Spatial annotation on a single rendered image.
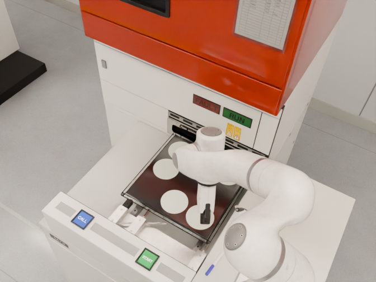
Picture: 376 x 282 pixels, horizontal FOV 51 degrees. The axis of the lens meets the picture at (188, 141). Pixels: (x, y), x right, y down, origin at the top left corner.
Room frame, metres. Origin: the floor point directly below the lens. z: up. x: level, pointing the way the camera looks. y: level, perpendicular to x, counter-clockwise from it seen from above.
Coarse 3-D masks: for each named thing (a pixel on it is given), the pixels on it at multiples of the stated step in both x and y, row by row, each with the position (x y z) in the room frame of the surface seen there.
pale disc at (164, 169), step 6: (156, 162) 0.95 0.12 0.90; (162, 162) 0.95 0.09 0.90; (168, 162) 0.95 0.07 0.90; (156, 168) 0.92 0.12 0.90; (162, 168) 0.92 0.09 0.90; (168, 168) 0.92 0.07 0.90; (174, 168) 0.92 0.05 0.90; (156, 174) 0.89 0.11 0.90; (162, 174) 0.89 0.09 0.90; (168, 174) 0.89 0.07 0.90; (174, 174) 0.89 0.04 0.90
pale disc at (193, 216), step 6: (192, 210) 0.74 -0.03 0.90; (186, 216) 0.71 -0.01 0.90; (192, 216) 0.71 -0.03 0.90; (198, 216) 0.72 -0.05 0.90; (210, 216) 0.72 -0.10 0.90; (192, 222) 0.69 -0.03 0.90; (198, 222) 0.69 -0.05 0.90; (210, 222) 0.69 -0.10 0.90; (198, 228) 0.67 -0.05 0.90; (204, 228) 0.67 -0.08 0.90
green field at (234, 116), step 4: (224, 112) 1.04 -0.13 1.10; (228, 112) 1.04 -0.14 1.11; (232, 112) 1.03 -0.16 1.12; (228, 116) 1.04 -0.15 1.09; (232, 116) 1.03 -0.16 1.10; (236, 116) 1.02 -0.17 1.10; (240, 116) 1.01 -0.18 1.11; (236, 120) 1.02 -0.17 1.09; (240, 120) 1.01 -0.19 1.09; (244, 120) 1.01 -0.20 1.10; (248, 120) 1.00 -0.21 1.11; (244, 124) 1.01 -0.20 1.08; (248, 124) 1.00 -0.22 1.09
